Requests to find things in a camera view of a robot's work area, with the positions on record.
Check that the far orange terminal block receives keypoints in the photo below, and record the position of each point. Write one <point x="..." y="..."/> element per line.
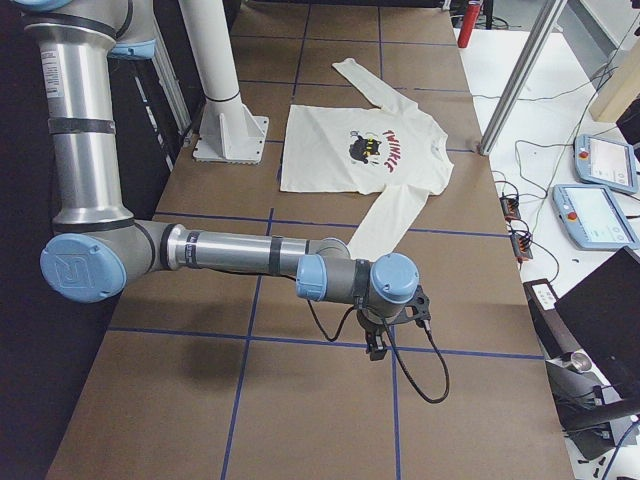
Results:
<point x="510" y="208"/>

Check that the blue teach pendant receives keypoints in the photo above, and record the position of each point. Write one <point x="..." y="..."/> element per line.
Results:
<point x="606" y="162"/>
<point x="592" y="217"/>

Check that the aluminium frame post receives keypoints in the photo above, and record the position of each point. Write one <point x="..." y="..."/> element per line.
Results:
<point x="536" y="40"/>

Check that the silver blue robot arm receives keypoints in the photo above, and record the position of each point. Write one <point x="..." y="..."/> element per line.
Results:
<point x="99" y="247"/>

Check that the far blue teach pendant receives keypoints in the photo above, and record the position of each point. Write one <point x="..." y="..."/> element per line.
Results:
<point x="606" y="162"/>

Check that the silver metal cup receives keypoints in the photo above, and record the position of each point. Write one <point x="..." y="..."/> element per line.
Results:
<point x="579" y="362"/>

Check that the cream long sleeve cat shirt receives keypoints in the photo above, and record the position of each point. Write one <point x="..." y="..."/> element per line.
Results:
<point x="393" y="150"/>

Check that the black monitor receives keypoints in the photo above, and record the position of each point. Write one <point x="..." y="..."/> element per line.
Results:
<point x="602" y="314"/>

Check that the red cylinder bottle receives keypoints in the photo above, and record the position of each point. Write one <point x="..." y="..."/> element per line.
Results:
<point x="469" y="21"/>

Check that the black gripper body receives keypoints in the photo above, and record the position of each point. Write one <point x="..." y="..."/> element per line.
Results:
<point x="372" y="331"/>

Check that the black box white label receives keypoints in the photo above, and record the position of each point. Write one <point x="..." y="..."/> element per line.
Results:
<point x="551" y="330"/>

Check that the near orange terminal block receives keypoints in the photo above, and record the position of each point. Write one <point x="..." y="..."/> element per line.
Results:
<point x="521" y="244"/>

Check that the orange terminal block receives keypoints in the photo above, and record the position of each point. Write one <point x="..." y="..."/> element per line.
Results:
<point x="521" y="244"/>
<point x="510" y="208"/>

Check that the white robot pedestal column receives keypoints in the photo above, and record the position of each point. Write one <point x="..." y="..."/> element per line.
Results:
<point x="228" y="131"/>

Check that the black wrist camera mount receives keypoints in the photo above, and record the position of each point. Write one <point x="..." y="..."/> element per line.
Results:
<point x="417" y="310"/>

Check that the near blue teach pendant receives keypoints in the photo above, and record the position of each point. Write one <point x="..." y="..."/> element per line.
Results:
<point x="592" y="217"/>

